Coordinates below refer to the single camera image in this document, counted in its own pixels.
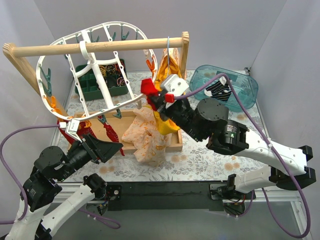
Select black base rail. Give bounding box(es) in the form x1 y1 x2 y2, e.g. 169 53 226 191
86 181 256 212

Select red christmas sock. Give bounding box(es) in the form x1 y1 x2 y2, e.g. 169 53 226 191
97 114 120 143
57 119 95 145
140 78 160 97

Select wooden clothes rack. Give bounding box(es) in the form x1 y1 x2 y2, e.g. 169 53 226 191
2 29 190 144

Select yellow garment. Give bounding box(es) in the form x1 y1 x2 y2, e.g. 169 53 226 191
153 48 182 135

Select white orange patterned cloth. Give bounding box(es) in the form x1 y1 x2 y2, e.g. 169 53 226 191
121 47 188 167

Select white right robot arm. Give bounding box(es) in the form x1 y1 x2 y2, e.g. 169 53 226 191
147 93 317 200

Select teal transparent plastic bin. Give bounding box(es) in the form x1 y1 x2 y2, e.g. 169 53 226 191
189 65 259 113

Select black white striped sock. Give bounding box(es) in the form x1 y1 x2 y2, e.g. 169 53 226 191
211 91 232 102

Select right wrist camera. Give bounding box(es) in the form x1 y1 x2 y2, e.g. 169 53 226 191
160 74 189 108

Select white clip sock hanger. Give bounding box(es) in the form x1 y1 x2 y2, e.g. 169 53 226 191
34 21 157 121

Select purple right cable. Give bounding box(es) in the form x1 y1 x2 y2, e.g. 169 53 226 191
174 72 312 238

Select blue wire hanger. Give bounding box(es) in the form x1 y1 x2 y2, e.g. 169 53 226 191
164 36 170 83

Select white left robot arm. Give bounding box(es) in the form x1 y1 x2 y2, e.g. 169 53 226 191
2 134 123 240

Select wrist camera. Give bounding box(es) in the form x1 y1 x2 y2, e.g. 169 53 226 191
59 118 83 143
160 74 189 108

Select green compartment organizer box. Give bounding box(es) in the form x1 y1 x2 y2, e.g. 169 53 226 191
74 58 130 102

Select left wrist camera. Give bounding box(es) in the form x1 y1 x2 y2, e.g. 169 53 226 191
59 118 83 143

